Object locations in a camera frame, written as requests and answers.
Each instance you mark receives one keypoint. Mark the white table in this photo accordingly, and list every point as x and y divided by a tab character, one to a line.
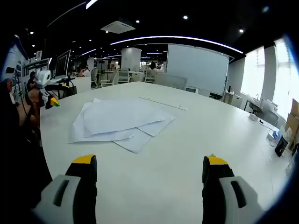
175	144

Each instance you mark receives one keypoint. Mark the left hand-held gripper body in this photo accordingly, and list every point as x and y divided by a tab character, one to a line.
43	78

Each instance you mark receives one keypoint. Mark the person's left hand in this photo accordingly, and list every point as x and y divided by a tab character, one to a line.
34	98

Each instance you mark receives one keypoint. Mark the black container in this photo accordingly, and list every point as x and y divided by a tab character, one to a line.
280	147

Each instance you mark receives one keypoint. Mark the white power strip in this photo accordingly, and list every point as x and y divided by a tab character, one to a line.
253	117

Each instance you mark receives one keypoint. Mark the blue tissue pack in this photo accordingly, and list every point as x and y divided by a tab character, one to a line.
276	137

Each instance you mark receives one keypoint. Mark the large whiteboard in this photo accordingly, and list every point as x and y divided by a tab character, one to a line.
198	67

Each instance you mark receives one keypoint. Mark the frosted desk divider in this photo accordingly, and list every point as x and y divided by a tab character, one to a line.
172	81

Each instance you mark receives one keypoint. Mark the white pillar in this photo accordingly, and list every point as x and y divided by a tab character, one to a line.
130	58

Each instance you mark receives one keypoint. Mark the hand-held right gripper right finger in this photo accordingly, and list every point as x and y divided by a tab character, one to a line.
217	186

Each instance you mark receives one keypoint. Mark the ceiling air conditioner vent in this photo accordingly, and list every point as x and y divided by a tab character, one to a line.
118	26

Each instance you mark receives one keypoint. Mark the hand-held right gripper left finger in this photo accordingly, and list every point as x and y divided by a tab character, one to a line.
77	186

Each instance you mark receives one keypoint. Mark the computer monitor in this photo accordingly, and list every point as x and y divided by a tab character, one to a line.
61	64

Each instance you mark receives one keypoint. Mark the curved ceiling strip light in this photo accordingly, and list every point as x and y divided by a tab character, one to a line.
90	4
177	36

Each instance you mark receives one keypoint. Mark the cardboard box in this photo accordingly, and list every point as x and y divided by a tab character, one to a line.
293	121

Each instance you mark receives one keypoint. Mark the side counter with faucet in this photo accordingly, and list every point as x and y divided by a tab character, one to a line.
259	106

